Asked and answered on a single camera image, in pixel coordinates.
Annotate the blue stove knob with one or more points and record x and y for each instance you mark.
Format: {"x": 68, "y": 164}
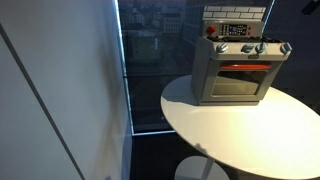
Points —
{"x": 260, "y": 48}
{"x": 286, "y": 48}
{"x": 221, "y": 47}
{"x": 247, "y": 48}

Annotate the white round table pedestal base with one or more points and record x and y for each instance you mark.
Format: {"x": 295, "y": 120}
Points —
{"x": 190, "y": 168}

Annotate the vertical window frame strip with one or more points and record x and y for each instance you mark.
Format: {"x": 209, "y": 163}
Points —
{"x": 124, "y": 66}

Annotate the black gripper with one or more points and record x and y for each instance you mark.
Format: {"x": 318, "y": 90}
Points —
{"x": 311, "y": 6}

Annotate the grey toy stove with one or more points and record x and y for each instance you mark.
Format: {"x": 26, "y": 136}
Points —
{"x": 203, "y": 66}

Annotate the red round timer knob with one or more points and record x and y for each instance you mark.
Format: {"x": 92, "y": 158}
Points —
{"x": 210, "y": 29}

